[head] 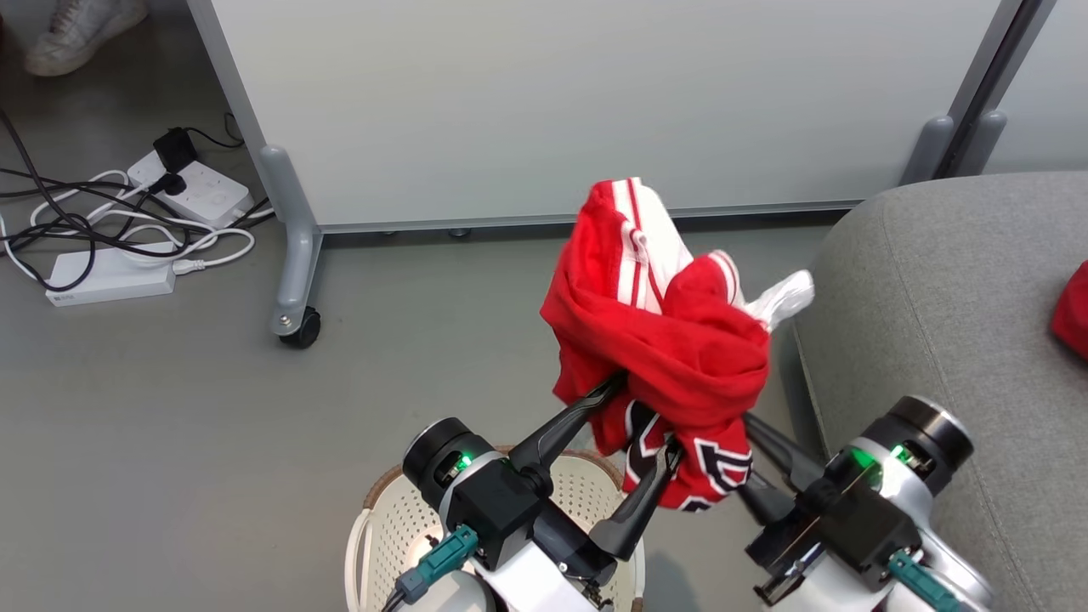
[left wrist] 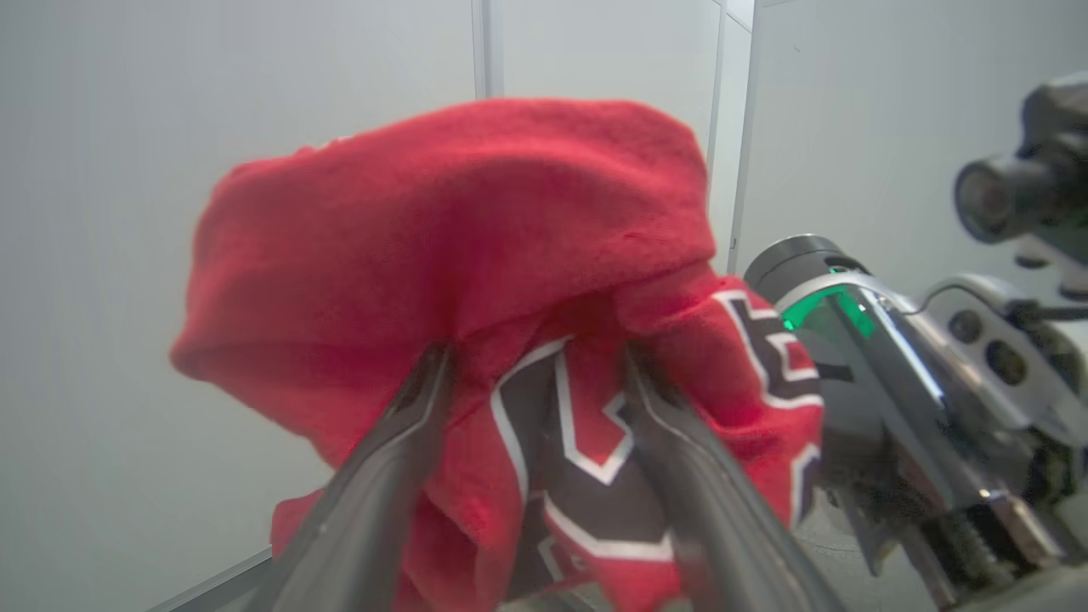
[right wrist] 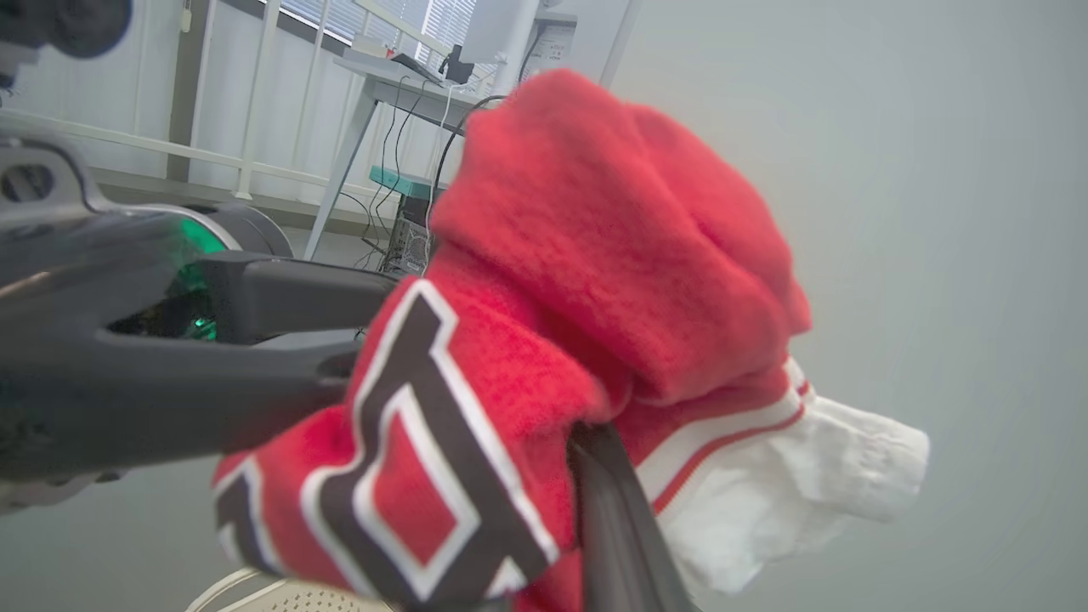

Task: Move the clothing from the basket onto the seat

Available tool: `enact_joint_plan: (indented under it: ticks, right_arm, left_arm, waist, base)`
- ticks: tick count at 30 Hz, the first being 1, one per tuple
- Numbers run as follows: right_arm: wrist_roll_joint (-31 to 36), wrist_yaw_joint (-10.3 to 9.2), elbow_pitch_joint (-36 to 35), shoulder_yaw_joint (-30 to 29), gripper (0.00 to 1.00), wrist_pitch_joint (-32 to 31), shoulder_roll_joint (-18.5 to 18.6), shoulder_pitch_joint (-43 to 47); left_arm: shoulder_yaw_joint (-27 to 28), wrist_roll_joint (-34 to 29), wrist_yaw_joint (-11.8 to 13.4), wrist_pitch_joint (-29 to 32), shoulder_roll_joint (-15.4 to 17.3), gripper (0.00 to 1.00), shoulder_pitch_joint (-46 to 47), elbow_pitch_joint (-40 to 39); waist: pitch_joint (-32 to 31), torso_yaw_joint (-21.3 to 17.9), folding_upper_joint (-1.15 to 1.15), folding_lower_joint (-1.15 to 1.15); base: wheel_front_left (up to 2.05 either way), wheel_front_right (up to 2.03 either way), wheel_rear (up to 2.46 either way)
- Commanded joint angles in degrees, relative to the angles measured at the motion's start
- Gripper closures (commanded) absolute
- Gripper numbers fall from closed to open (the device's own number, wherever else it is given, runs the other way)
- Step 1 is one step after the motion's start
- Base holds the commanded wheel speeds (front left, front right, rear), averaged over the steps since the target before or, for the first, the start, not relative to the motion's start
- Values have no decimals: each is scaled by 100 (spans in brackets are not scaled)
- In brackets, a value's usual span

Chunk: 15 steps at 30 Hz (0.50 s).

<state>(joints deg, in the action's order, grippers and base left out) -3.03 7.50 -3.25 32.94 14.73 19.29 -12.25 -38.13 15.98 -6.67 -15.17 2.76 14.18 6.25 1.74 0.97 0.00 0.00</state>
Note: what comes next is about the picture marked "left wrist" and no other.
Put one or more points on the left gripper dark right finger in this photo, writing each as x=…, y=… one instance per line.
x=714, y=527

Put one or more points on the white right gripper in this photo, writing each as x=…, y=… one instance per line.
x=1033, y=357

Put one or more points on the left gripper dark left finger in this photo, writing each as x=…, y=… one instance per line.
x=365, y=510

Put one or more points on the red jersey with black number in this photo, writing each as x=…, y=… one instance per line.
x=459, y=221

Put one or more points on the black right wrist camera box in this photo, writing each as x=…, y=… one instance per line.
x=1003, y=195

